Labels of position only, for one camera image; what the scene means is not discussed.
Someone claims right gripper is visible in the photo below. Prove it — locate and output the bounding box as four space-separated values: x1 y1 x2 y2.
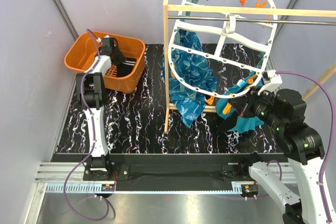
228 84 285 130

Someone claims orange clothespin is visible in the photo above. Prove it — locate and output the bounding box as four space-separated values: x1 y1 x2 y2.
205 96 215 105
222 103 232 115

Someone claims orange plastic basket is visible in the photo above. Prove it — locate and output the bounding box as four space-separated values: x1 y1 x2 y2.
64 31 145 93

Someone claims white round clip hanger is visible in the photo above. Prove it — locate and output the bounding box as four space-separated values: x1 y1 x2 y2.
163 0 280 99

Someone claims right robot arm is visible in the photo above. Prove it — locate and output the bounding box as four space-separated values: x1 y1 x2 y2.
228 88 335 223

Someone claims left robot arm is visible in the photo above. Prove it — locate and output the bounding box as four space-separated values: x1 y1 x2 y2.
76 36 125 180

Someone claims teal cloth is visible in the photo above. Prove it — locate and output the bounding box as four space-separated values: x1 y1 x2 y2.
215 72 264 133

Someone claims blue patterned cloth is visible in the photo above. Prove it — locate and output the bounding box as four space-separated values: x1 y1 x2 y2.
169 29 218 127

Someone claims wooden clothes rack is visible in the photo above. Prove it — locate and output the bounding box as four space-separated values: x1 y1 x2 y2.
162 0 336 133

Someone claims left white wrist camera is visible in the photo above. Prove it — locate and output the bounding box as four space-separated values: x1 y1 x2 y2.
96 35 110 44

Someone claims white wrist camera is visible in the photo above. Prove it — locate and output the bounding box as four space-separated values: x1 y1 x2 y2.
258 70 282 95
96 35 110 44

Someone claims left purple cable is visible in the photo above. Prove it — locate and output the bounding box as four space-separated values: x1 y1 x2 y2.
62 29 116 221

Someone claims purple cable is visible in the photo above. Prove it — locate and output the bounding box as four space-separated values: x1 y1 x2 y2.
62 29 116 221
266 70 332 222

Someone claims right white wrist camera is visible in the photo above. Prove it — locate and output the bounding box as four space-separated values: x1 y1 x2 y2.
258 70 282 95

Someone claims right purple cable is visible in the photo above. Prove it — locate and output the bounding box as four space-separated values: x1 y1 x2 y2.
266 70 332 222

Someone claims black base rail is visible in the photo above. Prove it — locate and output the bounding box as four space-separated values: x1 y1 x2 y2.
51 153 289 192

